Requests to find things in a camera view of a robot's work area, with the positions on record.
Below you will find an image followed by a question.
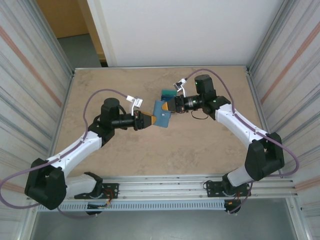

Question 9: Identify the teal credit card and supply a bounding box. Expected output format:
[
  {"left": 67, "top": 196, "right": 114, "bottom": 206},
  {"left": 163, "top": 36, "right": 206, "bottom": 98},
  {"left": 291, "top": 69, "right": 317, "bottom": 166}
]
[{"left": 161, "top": 89, "right": 177, "bottom": 99}]

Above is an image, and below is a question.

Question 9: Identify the orange wooden door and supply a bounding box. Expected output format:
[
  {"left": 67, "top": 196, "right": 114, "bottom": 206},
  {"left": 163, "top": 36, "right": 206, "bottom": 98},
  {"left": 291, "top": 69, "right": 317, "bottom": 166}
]
[{"left": 36, "top": 0, "right": 107, "bottom": 68}]

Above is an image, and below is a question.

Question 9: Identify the thin black cable loop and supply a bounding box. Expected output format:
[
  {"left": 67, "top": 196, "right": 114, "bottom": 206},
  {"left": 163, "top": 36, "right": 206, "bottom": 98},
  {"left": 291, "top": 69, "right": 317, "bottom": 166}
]
[{"left": 191, "top": 111, "right": 211, "bottom": 120}]

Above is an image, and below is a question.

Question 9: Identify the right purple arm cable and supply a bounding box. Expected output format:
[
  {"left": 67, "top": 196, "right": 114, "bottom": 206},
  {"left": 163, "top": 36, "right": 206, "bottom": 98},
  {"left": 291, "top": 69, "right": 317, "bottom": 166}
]
[{"left": 183, "top": 68, "right": 300, "bottom": 215}]

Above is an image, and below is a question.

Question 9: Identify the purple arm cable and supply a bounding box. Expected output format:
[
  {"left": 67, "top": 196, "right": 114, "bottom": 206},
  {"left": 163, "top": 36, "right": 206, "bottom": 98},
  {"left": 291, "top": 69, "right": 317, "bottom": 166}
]
[
  {"left": 183, "top": 68, "right": 300, "bottom": 215},
  {"left": 0, "top": 89, "right": 133, "bottom": 220}
]

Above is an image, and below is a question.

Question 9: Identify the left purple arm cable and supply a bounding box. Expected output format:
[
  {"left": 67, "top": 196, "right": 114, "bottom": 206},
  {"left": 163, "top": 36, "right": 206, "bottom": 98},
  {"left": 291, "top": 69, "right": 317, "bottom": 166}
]
[{"left": 0, "top": 89, "right": 133, "bottom": 220}]

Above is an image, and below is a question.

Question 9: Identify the aluminium mounting rail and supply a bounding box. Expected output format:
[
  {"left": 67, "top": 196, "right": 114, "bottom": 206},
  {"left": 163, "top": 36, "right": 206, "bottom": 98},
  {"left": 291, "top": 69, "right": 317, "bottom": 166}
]
[{"left": 26, "top": 174, "right": 300, "bottom": 201}]

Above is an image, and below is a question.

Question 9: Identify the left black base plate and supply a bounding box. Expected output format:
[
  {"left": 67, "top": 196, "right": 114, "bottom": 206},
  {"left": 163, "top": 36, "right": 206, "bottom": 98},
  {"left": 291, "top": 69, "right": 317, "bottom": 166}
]
[{"left": 74, "top": 183, "right": 120, "bottom": 200}]

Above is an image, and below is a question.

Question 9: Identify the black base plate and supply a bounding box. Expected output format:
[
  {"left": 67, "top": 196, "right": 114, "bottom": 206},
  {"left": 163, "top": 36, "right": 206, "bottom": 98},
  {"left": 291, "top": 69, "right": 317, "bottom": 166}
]
[
  {"left": 74, "top": 183, "right": 120, "bottom": 200},
  {"left": 204, "top": 180, "right": 252, "bottom": 198}
]

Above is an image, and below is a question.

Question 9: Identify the orange base wire bundle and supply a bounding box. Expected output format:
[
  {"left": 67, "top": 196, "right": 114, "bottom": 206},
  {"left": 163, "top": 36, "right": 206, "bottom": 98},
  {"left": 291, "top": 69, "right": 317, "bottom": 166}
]
[
  {"left": 87, "top": 189, "right": 119, "bottom": 210},
  {"left": 224, "top": 191, "right": 244, "bottom": 208}
]

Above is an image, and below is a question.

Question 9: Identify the slotted grey cable duct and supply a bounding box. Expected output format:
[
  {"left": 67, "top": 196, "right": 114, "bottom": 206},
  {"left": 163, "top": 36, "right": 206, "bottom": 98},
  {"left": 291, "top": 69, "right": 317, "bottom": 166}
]
[{"left": 36, "top": 201, "right": 226, "bottom": 213}]

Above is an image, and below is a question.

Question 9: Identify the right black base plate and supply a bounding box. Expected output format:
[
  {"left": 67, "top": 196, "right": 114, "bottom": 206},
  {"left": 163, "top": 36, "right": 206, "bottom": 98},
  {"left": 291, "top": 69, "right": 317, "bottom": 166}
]
[{"left": 204, "top": 180, "right": 252, "bottom": 198}]

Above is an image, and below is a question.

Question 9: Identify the white door frame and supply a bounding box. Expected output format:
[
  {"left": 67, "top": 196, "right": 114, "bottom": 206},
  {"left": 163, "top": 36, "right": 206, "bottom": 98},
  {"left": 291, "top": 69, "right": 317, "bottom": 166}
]
[{"left": 86, "top": 0, "right": 118, "bottom": 68}]

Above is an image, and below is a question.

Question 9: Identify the corrugated enclosure side panel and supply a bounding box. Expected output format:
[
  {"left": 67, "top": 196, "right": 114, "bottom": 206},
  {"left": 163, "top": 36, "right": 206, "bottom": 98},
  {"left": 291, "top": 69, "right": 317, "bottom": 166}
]
[
  {"left": 246, "top": 0, "right": 320, "bottom": 226},
  {"left": 0, "top": 0, "right": 76, "bottom": 226}
]

